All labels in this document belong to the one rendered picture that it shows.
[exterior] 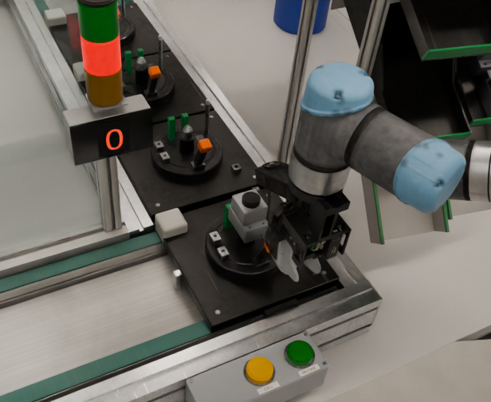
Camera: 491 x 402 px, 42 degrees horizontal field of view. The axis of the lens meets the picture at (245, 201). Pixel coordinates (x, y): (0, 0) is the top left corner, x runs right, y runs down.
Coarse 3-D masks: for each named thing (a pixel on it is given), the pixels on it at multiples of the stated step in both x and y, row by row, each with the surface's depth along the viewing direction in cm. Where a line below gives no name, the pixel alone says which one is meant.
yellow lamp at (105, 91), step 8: (120, 72) 86; (88, 80) 85; (96, 80) 85; (104, 80) 85; (112, 80) 85; (120, 80) 87; (88, 88) 87; (96, 88) 86; (104, 88) 86; (112, 88) 86; (120, 88) 88; (88, 96) 88; (96, 96) 87; (104, 96) 87; (112, 96) 87; (120, 96) 89; (96, 104) 88; (104, 104) 88; (112, 104) 88
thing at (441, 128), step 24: (360, 0) 101; (360, 24) 102; (384, 48) 105; (408, 48) 106; (384, 72) 103; (408, 72) 104; (432, 72) 105; (384, 96) 99; (408, 96) 102; (432, 96) 103; (456, 96) 102; (408, 120) 101; (432, 120) 102; (456, 120) 102
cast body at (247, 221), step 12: (252, 192) 102; (240, 204) 102; (252, 204) 101; (264, 204) 102; (228, 216) 107; (240, 216) 102; (252, 216) 102; (264, 216) 103; (240, 228) 103; (252, 228) 102; (264, 228) 103; (252, 240) 104
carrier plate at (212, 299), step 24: (264, 192) 120; (192, 216) 115; (216, 216) 115; (168, 240) 110; (192, 240) 111; (192, 264) 107; (192, 288) 103; (216, 288) 104; (240, 288) 104; (264, 288) 105; (288, 288) 105; (312, 288) 106; (216, 312) 100; (240, 312) 101
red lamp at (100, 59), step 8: (88, 48) 82; (96, 48) 81; (104, 48) 82; (112, 48) 82; (88, 56) 83; (96, 56) 82; (104, 56) 82; (112, 56) 83; (120, 56) 85; (88, 64) 83; (96, 64) 83; (104, 64) 83; (112, 64) 84; (120, 64) 86; (88, 72) 84; (96, 72) 84; (104, 72) 84; (112, 72) 85
